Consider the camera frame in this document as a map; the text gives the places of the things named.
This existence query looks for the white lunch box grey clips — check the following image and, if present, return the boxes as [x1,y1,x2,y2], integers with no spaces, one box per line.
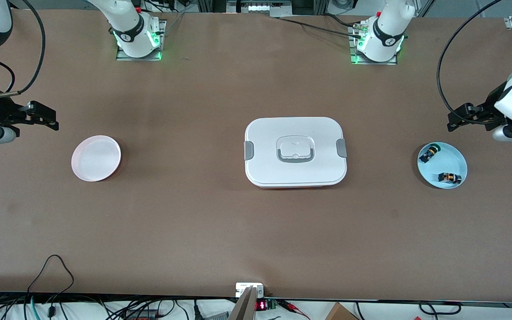
[244,116,348,189]

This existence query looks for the brown cardboard box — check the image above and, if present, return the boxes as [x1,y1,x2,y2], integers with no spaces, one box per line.
[325,302,359,320]

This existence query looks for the light blue round plate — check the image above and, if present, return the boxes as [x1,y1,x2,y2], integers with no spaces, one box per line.
[417,142,468,190]

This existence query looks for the pink round plate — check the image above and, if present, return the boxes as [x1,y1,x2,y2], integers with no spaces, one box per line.
[71,135,122,182]

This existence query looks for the white power strip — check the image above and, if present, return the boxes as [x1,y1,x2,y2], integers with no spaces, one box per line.
[237,2,293,14]

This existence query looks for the red clip leads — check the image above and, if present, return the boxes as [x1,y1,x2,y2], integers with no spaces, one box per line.
[278,299,311,320]

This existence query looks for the small white device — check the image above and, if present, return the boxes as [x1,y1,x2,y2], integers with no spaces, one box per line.
[236,283,265,298]

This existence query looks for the grey aluminium bar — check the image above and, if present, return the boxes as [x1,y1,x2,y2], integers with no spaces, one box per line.
[226,286,257,320]

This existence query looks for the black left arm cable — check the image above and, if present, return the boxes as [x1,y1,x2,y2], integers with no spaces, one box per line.
[436,0,504,120]

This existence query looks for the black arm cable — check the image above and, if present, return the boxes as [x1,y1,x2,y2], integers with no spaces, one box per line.
[436,0,504,120]
[0,0,46,97]

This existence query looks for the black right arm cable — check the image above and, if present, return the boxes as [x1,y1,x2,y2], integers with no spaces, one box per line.
[0,0,46,97]

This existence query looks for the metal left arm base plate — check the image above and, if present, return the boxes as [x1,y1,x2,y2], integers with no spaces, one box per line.
[348,24,405,66]

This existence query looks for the black looped cable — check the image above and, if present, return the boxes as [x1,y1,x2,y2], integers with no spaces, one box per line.
[27,254,75,296]

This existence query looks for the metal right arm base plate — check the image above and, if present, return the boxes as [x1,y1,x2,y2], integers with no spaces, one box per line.
[115,19,167,61]

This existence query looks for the short black table cable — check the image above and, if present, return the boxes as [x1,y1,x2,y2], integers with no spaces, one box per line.
[323,12,364,28]

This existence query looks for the long black table cable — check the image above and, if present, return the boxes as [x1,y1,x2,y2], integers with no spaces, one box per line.
[274,13,365,40]

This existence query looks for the black flat loop cable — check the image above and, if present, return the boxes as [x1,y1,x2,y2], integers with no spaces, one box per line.
[418,301,462,316]

